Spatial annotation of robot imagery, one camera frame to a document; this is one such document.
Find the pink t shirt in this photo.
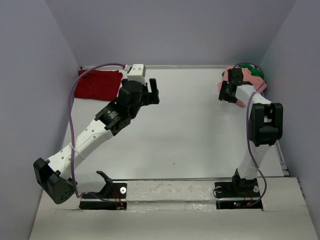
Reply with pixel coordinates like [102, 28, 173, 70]
[217, 64, 267, 93]

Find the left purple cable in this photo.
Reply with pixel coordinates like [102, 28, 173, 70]
[67, 62, 126, 201]

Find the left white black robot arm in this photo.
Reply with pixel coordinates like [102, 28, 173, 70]
[33, 78, 160, 205]

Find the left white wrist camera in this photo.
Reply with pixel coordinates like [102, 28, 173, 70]
[126, 64, 146, 86]

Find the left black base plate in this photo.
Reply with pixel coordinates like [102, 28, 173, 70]
[79, 181, 128, 211]

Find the green crumpled t shirt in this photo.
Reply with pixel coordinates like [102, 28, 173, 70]
[235, 63, 265, 82]

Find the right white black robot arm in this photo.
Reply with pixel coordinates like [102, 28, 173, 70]
[213, 66, 284, 199]

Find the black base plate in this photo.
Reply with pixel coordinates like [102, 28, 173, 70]
[212, 181, 263, 210]
[79, 181, 128, 211]

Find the red folded t shirt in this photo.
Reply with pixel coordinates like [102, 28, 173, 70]
[74, 70, 123, 102]

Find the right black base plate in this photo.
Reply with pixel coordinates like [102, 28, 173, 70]
[212, 181, 263, 210]

